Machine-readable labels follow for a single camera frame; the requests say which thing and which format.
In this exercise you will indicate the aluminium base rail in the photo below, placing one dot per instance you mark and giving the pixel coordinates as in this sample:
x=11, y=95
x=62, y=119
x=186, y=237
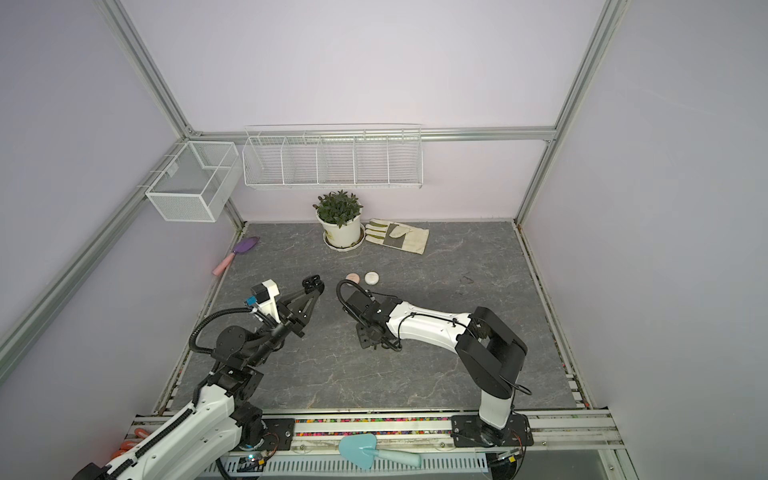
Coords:
x=433, y=432

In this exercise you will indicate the white earbud charging case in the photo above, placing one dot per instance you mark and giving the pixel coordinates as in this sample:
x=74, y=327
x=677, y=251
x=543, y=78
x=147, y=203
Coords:
x=371, y=278

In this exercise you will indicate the black earbud charging case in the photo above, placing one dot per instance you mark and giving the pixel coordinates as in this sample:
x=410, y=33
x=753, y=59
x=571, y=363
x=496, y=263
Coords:
x=313, y=284

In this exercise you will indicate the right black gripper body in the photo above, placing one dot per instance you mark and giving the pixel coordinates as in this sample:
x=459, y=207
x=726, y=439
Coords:
x=365, y=335

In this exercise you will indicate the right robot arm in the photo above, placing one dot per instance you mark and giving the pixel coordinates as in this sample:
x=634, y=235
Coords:
x=489, y=350

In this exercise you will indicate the purple pink brush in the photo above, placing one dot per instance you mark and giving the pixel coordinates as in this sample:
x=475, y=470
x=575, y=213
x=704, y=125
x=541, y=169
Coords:
x=243, y=246

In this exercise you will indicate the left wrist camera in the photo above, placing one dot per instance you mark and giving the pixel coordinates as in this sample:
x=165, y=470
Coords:
x=263, y=302

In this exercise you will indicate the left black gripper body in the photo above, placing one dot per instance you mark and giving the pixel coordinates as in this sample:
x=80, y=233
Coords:
x=291, y=323

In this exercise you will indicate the beige gardening glove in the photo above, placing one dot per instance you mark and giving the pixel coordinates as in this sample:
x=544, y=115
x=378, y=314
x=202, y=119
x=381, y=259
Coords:
x=396, y=235

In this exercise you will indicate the long white wire basket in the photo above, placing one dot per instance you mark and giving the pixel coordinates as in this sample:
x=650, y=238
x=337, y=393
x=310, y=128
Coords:
x=367, y=155

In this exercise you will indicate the potted green plant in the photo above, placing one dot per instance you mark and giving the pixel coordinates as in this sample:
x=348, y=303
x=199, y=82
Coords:
x=339, y=213

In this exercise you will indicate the teal garden trowel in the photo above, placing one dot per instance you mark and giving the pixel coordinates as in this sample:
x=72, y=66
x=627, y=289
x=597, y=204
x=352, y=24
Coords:
x=362, y=450

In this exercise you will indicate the white mesh box basket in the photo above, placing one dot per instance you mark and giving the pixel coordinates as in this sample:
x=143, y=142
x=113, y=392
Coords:
x=197, y=182

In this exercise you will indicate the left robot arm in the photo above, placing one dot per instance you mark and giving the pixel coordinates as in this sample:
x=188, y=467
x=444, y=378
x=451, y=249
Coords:
x=220, y=416

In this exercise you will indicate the red white work glove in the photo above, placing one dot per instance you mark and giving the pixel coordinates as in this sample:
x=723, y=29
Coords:
x=139, y=435

